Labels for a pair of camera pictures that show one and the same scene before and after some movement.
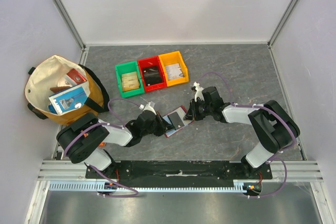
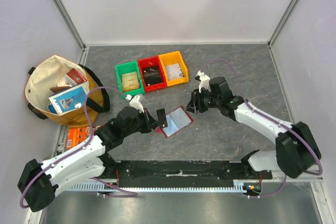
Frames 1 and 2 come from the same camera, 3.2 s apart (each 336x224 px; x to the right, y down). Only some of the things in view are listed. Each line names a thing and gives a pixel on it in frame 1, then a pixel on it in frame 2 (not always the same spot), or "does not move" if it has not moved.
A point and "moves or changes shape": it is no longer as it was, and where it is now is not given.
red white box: [74, 77] does not move
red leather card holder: [176, 119] does not move
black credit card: [176, 121] moves or changes shape
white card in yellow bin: [174, 71] does not move
